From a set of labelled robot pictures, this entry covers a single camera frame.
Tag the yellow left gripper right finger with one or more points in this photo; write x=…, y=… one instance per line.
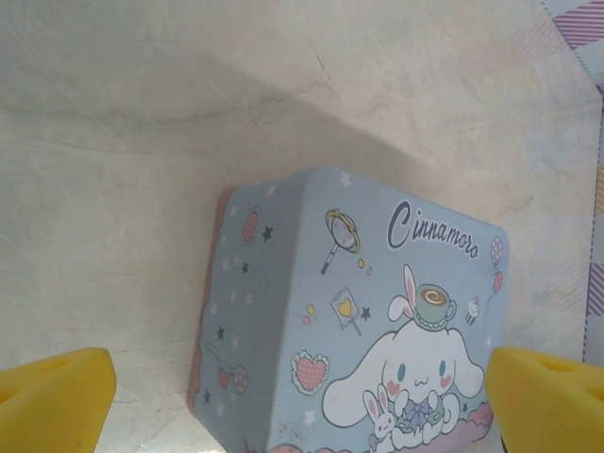
x=547, y=401

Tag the blue cartoon print tin box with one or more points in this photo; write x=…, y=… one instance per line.
x=377, y=307

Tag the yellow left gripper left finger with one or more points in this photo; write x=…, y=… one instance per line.
x=52, y=401

